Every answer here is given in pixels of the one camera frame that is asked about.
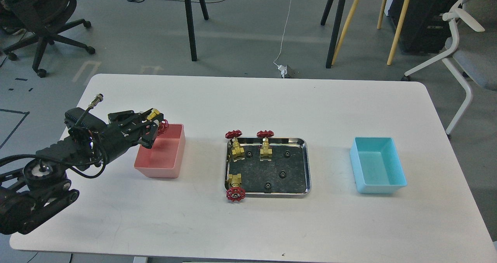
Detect black tripod legs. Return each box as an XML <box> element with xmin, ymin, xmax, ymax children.
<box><xmin>184</xmin><ymin>0</ymin><xmax>209</xmax><ymax>61</ymax></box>
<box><xmin>321</xmin><ymin>0</ymin><xmax>346</xmax><ymax>69</ymax></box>

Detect brass valve top left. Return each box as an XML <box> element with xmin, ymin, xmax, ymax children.
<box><xmin>225</xmin><ymin>130</ymin><xmax>245</xmax><ymax>162</ymax></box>

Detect black office chair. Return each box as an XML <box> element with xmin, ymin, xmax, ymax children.
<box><xmin>1</xmin><ymin>0</ymin><xmax>95</xmax><ymax>78</ymax></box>

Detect brass valve top middle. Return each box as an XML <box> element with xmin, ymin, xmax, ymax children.
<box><xmin>256</xmin><ymin>130</ymin><xmax>275</xmax><ymax>161</ymax></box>

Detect white grey office chair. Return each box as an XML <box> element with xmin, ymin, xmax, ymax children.
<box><xmin>401</xmin><ymin>0</ymin><xmax>497</xmax><ymax>137</ymax></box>

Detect wooden easel legs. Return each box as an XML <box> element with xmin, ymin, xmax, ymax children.
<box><xmin>332</xmin><ymin>0</ymin><xmax>414</xmax><ymax>66</ymax></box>

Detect white power adapter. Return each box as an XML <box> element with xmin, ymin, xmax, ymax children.
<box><xmin>277</xmin><ymin>64</ymin><xmax>295</xmax><ymax>78</ymax></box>

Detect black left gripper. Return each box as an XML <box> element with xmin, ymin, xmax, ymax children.
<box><xmin>90</xmin><ymin>108</ymin><xmax>161</xmax><ymax>166</ymax></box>

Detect brass valve red handle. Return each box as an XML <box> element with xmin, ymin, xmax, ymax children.
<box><xmin>156</xmin><ymin>114</ymin><xmax>169</xmax><ymax>136</ymax></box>

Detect brass valve bottom left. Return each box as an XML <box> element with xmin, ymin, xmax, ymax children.
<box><xmin>226</xmin><ymin>173</ymin><xmax>246</xmax><ymax>202</ymax></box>

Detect black tripod legs left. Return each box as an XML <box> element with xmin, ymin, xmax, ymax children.
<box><xmin>184</xmin><ymin>0</ymin><xmax>209</xmax><ymax>61</ymax></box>

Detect blue plastic box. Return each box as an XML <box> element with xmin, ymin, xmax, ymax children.
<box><xmin>350</xmin><ymin>137</ymin><xmax>408</xmax><ymax>194</ymax></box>

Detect black cabinet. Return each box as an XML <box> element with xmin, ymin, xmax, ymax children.
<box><xmin>399</xmin><ymin>0</ymin><xmax>458</xmax><ymax>54</ymax></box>

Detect pink plastic box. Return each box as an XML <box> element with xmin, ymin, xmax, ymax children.
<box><xmin>134</xmin><ymin>124</ymin><xmax>185</xmax><ymax>179</ymax></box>

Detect white cable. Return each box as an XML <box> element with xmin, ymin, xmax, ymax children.
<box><xmin>273</xmin><ymin>0</ymin><xmax>296</xmax><ymax>67</ymax></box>

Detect metal tray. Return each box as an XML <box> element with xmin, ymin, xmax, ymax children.
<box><xmin>225</xmin><ymin>137</ymin><xmax>312</xmax><ymax>197</ymax></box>

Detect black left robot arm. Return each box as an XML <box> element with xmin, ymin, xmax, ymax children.
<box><xmin>0</xmin><ymin>94</ymin><xmax>169</xmax><ymax>235</ymax></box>

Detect black tripod legs right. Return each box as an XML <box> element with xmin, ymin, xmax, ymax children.
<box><xmin>321</xmin><ymin>0</ymin><xmax>346</xmax><ymax>69</ymax></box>

